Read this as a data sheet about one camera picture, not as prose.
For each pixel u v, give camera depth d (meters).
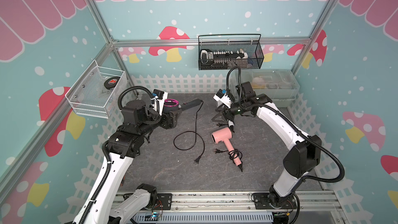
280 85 1.02
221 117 0.69
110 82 0.78
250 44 0.91
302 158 0.45
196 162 0.87
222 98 0.68
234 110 0.69
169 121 0.57
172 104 0.63
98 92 0.77
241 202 0.76
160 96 0.53
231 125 0.98
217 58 0.87
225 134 0.92
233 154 0.85
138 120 0.46
